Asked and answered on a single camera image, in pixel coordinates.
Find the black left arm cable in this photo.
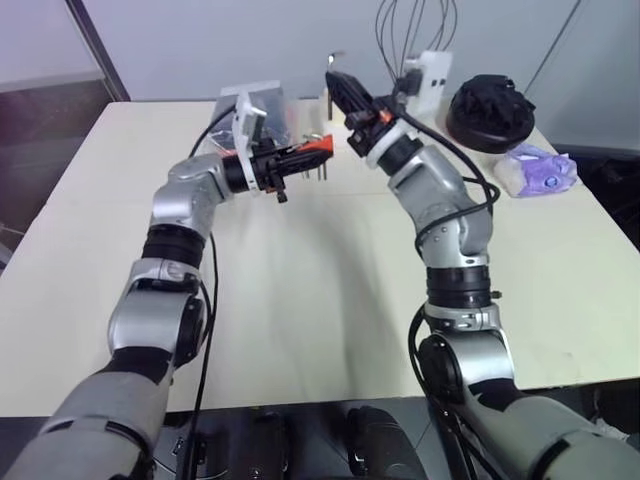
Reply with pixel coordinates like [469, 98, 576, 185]
[187, 102, 239, 480]

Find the red hex key holder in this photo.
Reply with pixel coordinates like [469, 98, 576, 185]
[299, 133, 335, 154]

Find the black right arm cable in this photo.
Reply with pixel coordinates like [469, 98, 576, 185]
[397, 112, 501, 480]

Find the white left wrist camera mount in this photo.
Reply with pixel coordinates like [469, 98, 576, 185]
[230, 91, 268, 200]

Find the thin black wire bundle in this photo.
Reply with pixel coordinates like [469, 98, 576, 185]
[374, 0, 459, 82]

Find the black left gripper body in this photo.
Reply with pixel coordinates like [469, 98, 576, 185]
[248, 139, 291, 205]

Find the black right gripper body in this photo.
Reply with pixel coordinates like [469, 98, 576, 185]
[347, 97, 401, 157]

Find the purple plastic bag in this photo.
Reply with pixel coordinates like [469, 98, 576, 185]
[492, 142, 579, 200]

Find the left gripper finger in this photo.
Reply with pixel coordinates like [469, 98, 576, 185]
[283, 155, 332, 172]
[282, 144, 329, 160]

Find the dark rounded shape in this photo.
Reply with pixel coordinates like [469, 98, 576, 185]
[344, 404, 424, 480]

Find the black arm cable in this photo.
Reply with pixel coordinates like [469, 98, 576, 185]
[187, 102, 239, 480]
[397, 112, 501, 480]

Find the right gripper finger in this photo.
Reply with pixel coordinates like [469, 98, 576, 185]
[333, 72, 374, 116]
[324, 72, 362, 120]

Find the white plastic box with connectors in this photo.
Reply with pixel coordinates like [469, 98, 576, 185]
[394, 49, 454, 119]

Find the clear plastic box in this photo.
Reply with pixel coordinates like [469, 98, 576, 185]
[209, 82, 332, 152]

